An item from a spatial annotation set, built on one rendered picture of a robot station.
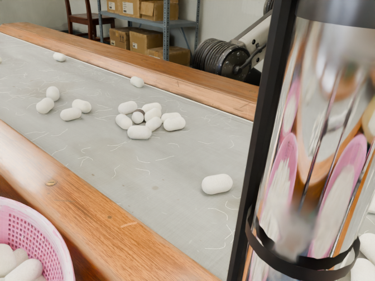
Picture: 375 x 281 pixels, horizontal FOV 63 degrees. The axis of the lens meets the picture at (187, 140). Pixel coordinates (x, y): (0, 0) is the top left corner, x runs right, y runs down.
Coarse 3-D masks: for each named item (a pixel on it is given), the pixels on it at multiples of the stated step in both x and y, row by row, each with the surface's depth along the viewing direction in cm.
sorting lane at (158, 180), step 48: (0, 48) 88; (0, 96) 56; (96, 96) 58; (144, 96) 60; (48, 144) 42; (96, 144) 42; (144, 144) 43; (192, 144) 44; (240, 144) 44; (144, 192) 34; (192, 192) 34; (240, 192) 34; (192, 240) 28
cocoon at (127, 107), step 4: (120, 104) 51; (124, 104) 51; (128, 104) 51; (132, 104) 51; (136, 104) 52; (120, 108) 50; (124, 108) 50; (128, 108) 51; (132, 108) 51; (136, 108) 52; (120, 112) 51; (124, 112) 51; (128, 112) 51; (132, 112) 52
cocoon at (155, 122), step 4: (148, 120) 46; (152, 120) 46; (156, 120) 46; (160, 120) 47; (148, 124) 46; (152, 124) 46; (156, 124) 46; (160, 124) 47; (152, 128) 46; (156, 128) 46
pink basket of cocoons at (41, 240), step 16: (0, 208) 27; (16, 208) 27; (0, 224) 27; (16, 224) 27; (32, 224) 26; (48, 224) 25; (0, 240) 28; (16, 240) 27; (32, 240) 26; (48, 240) 25; (32, 256) 26; (48, 256) 25; (64, 256) 22; (48, 272) 25; (64, 272) 21
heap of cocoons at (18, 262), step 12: (0, 252) 25; (12, 252) 26; (24, 252) 27; (0, 264) 24; (12, 264) 25; (24, 264) 24; (36, 264) 25; (0, 276) 25; (12, 276) 23; (24, 276) 24; (36, 276) 24
